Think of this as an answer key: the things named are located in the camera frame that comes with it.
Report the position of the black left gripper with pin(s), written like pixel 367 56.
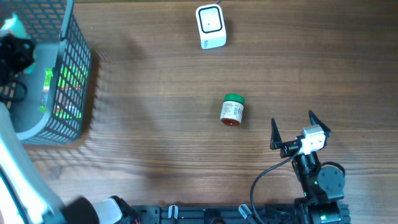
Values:
pixel 15 54

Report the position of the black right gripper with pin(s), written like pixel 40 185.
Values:
pixel 292 147

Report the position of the green lid jar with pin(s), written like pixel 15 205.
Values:
pixel 232 109

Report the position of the teal wipes packet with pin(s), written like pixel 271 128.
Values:
pixel 14 26

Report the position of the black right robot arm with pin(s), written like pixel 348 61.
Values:
pixel 322 183

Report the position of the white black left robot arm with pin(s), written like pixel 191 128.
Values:
pixel 33 198

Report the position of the white barcode scanner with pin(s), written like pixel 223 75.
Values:
pixel 211 26

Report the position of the grey plastic mesh basket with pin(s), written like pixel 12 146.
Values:
pixel 47 105

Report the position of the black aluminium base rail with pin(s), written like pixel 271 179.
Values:
pixel 233 214

